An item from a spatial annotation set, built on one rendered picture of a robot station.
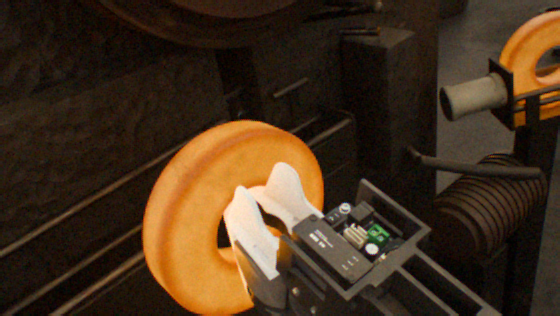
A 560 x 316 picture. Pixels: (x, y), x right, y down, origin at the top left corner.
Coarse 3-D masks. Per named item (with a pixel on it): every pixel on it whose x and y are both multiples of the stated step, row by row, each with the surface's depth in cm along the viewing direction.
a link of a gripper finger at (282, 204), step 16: (272, 176) 36; (288, 176) 34; (256, 192) 38; (272, 192) 37; (288, 192) 35; (272, 208) 37; (288, 208) 36; (304, 208) 35; (272, 224) 37; (288, 224) 36
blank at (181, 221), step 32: (224, 128) 36; (256, 128) 36; (192, 160) 34; (224, 160) 35; (256, 160) 37; (288, 160) 39; (160, 192) 34; (192, 192) 34; (224, 192) 36; (320, 192) 43; (160, 224) 34; (192, 224) 35; (160, 256) 34; (192, 256) 36; (224, 256) 39; (192, 288) 36; (224, 288) 39
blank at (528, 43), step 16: (544, 16) 77; (528, 32) 76; (544, 32) 76; (512, 48) 78; (528, 48) 77; (544, 48) 78; (512, 64) 78; (528, 64) 79; (528, 80) 80; (544, 80) 82; (544, 96) 82
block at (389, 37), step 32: (384, 32) 78; (352, 64) 79; (384, 64) 74; (416, 64) 78; (352, 96) 83; (384, 96) 77; (416, 96) 81; (384, 128) 81; (416, 128) 84; (384, 160) 84
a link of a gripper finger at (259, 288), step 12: (240, 252) 34; (240, 264) 34; (252, 264) 33; (252, 276) 33; (264, 276) 33; (252, 288) 32; (264, 288) 32; (276, 288) 32; (288, 288) 32; (252, 300) 33; (264, 300) 31; (276, 300) 31; (264, 312) 32; (276, 312) 31; (288, 312) 31
